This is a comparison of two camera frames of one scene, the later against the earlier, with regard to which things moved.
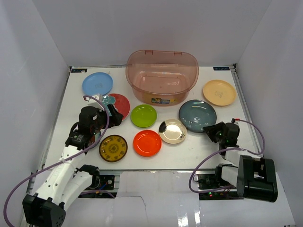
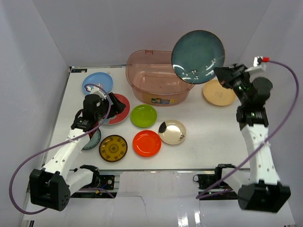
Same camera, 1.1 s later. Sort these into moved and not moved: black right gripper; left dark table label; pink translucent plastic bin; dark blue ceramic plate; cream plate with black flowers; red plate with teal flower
Moved: black right gripper; dark blue ceramic plate
Not moved: red plate with teal flower; cream plate with black flowers; left dark table label; pink translucent plastic bin
